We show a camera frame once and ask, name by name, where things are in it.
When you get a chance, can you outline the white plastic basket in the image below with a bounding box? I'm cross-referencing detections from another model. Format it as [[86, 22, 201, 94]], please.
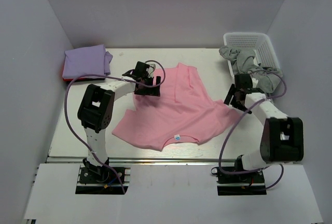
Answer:
[[223, 32, 280, 69]]

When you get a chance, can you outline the folded purple t shirt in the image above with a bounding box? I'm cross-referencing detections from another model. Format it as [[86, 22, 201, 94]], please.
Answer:
[[64, 45, 113, 75]]

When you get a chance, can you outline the grey crumpled t shirt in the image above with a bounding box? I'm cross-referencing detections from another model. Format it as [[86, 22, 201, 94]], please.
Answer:
[[219, 45, 283, 93]]

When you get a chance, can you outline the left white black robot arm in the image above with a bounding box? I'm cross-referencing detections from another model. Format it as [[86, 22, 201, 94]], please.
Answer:
[[77, 60, 165, 173]]

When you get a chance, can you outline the aluminium table rail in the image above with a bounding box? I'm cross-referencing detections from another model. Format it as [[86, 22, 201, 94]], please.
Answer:
[[45, 77, 294, 166]]

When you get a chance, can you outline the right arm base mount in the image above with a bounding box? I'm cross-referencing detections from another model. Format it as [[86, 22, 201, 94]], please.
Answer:
[[211, 166, 267, 196]]

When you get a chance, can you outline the pink t shirt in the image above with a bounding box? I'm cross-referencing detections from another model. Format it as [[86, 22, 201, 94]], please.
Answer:
[[112, 63, 239, 151]]

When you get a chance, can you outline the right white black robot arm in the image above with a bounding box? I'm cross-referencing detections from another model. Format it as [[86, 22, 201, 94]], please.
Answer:
[[225, 74, 304, 175]]

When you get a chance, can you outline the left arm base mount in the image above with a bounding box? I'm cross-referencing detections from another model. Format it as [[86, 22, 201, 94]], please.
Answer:
[[75, 158, 130, 195]]

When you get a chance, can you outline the folded red t shirt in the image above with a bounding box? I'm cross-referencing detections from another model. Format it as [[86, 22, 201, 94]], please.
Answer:
[[62, 67, 105, 83]]

